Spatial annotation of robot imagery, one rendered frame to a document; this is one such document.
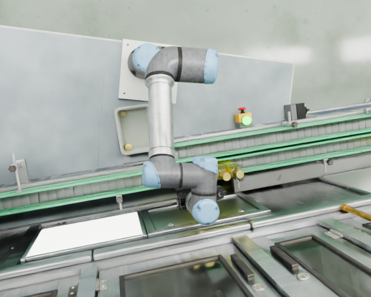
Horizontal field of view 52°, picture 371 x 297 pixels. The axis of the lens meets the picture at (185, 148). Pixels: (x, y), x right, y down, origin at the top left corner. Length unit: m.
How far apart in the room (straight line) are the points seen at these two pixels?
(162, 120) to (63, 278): 0.58
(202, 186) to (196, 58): 0.42
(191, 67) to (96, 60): 0.74
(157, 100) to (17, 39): 0.95
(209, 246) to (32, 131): 1.02
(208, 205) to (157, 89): 0.39
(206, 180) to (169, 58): 0.41
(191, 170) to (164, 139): 0.12
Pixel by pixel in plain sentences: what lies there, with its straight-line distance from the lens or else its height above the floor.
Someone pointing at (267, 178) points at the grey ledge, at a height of 0.88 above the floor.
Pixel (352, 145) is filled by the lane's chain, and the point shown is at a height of 0.88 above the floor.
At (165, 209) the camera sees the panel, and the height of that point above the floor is 1.03.
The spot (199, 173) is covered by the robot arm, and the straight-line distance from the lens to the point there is 1.09.
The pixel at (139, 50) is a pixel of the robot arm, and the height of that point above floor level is 1.00.
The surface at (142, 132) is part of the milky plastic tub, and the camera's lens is 1.87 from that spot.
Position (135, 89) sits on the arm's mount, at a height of 0.78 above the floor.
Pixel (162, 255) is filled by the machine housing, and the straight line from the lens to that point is 1.29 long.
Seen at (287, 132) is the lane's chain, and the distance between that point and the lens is 1.95.
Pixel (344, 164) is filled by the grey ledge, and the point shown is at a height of 0.88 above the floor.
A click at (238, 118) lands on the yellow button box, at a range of 1.92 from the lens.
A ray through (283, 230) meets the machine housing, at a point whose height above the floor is 1.43.
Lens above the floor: 2.63
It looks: 78 degrees down
